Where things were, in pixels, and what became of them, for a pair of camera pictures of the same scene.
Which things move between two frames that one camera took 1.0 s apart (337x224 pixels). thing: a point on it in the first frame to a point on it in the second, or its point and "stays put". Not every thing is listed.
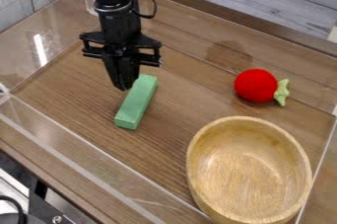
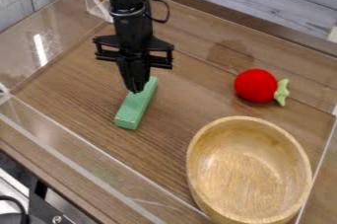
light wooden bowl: (249, 171) stays put
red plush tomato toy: (258, 87) stays put
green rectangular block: (137, 101) stays put
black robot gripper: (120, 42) to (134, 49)
